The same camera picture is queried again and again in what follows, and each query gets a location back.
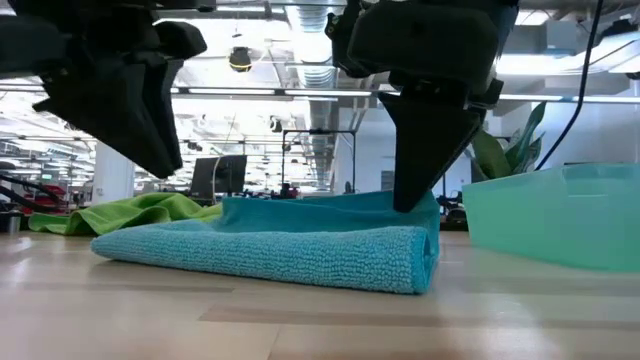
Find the overhead light bar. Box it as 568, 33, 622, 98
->
0, 83, 640, 105

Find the blue microfiber towel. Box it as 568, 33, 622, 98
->
89, 189, 442, 296

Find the black background stand frame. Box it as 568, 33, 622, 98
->
281, 128, 358, 196

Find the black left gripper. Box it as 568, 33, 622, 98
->
0, 0, 217, 180

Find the black overhead camera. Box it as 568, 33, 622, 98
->
228, 45, 254, 74

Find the green snake plant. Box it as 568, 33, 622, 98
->
469, 102, 547, 181

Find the white pillar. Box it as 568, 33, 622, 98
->
92, 142, 136, 206

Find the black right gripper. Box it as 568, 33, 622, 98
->
346, 0, 520, 214

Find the black background monitor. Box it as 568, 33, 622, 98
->
189, 154, 249, 200

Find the green microfiber towel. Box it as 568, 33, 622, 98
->
27, 192, 225, 237

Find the teal translucent plastic basket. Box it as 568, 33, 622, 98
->
461, 162, 640, 275

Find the yellow hanging cable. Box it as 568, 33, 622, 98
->
212, 112, 239, 200

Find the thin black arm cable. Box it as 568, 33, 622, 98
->
533, 0, 605, 172

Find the silver ceiling duct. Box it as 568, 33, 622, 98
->
285, 4, 346, 189

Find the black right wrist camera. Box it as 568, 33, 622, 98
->
324, 0, 374, 80

